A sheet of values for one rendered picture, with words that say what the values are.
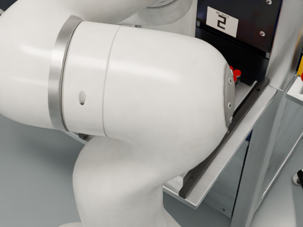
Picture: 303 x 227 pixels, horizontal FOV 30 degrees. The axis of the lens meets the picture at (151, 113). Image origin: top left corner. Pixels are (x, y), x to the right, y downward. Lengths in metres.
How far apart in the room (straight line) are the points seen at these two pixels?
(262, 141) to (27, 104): 1.24
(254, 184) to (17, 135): 1.10
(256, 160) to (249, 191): 0.19
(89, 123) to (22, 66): 0.07
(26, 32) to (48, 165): 1.92
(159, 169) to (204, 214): 1.74
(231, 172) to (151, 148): 1.40
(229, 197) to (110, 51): 1.59
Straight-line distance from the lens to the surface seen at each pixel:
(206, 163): 1.30
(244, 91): 1.45
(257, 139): 1.68
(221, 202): 2.08
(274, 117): 1.56
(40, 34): 0.49
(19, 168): 2.41
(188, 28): 0.92
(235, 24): 1.40
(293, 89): 1.49
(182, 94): 0.45
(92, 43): 0.47
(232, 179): 1.92
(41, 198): 2.32
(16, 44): 0.48
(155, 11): 0.70
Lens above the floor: 2.00
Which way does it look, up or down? 53 degrees down
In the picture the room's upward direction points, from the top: 1 degrees counter-clockwise
